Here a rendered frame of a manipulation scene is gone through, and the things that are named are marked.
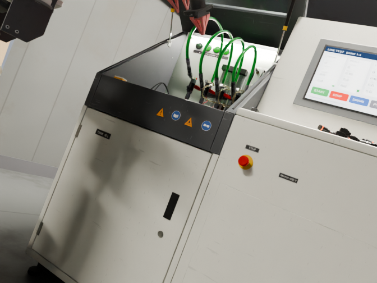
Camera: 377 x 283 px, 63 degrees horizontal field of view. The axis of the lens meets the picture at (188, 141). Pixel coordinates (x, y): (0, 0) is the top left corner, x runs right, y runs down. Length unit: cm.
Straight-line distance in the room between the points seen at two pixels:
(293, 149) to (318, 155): 8
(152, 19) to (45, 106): 153
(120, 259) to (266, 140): 72
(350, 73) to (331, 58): 11
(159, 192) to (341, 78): 88
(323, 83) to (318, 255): 70
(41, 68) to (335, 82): 256
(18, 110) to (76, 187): 187
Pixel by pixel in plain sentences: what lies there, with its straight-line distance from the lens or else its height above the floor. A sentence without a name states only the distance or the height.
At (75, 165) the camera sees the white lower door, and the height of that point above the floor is 52.
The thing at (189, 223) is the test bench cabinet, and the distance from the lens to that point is 114.
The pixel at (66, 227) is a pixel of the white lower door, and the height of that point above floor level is 27.
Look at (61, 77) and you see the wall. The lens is 328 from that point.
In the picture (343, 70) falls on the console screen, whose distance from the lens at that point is 146.
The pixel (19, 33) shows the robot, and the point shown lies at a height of 90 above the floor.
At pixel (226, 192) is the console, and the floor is 68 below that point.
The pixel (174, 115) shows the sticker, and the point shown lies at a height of 87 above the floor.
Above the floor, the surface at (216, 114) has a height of 93.
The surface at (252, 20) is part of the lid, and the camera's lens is 178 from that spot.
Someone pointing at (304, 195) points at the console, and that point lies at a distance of 105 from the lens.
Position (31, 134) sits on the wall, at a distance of 328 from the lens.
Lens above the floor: 77
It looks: 2 degrees up
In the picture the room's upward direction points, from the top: 21 degrees clockwise
